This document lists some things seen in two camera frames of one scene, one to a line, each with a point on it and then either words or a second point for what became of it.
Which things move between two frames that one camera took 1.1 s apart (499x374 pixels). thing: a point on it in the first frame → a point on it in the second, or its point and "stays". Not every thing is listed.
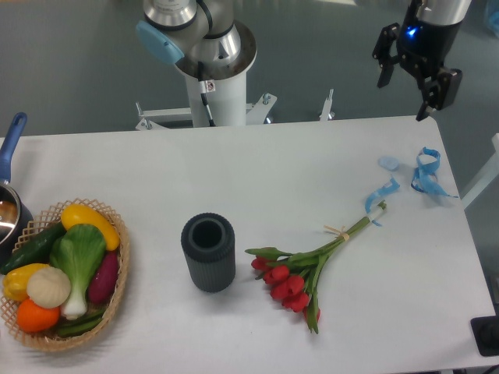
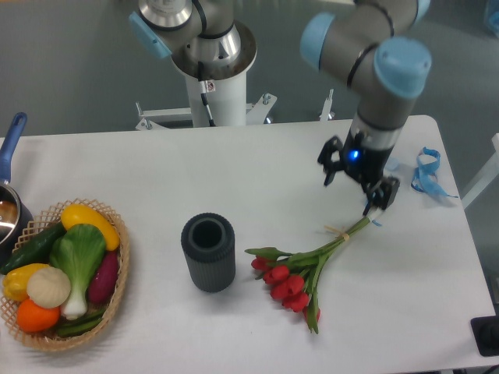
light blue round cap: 389,163 stays
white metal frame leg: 490,171 stays
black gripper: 427,33 → 364,162
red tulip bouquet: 292,277 stays
